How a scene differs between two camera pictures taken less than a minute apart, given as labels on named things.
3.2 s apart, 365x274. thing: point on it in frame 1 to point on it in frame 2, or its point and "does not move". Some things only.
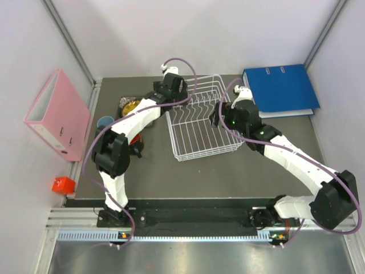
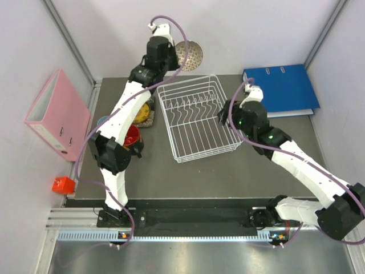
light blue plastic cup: (104, 121) does not move
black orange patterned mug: (137, 145) does not move
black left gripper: (182, 96) to (172, 51)
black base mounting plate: (227, 213) does not move
